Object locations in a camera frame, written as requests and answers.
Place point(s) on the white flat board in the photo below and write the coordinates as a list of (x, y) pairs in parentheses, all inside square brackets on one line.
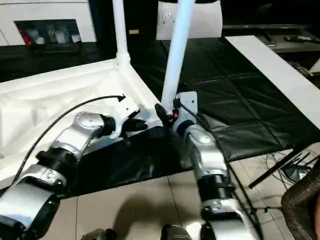
[(275, 70)]

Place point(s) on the white plastic table top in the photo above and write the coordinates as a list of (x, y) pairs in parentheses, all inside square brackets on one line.
[(50, 87)]

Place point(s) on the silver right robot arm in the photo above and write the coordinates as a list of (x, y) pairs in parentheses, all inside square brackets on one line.
[(210, 155)]

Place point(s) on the red bottle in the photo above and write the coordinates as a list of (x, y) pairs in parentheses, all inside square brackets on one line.
[(26, 37)]

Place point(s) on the dark right robot foot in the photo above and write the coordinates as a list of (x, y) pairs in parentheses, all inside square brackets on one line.
[(178, 232)]

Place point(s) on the white plastic table leg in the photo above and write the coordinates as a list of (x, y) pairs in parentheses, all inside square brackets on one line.
[(176, 50), (121, 30)]

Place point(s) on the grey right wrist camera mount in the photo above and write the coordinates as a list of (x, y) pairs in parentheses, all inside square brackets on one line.
[(188, 102)]

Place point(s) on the black router with antennas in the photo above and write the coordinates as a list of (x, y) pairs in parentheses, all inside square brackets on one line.
[(297, 170)]

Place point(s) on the white curved plastic panel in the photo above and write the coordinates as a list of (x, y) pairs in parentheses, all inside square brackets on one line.
[(207, 22)]

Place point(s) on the black metal rod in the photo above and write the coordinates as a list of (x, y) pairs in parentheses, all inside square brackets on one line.
[(275, 170)]

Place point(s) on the dark side table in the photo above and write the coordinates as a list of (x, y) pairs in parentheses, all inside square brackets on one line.
[(295, 43)]

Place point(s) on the white glass-door cabinet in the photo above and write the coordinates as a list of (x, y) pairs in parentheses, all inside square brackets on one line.
[(50, 12)]

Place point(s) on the dark robot foot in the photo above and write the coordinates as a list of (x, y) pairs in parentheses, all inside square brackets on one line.
[(98, 234), (178, 232)]

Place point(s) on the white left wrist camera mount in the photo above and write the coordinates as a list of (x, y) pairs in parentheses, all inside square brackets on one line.
[(125, 110)]

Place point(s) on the black padded mat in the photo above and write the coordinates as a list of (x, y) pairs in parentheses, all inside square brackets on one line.
[(237, 75)]

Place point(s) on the dark left robot foot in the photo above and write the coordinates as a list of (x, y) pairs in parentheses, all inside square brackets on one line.
[(98, 234)]

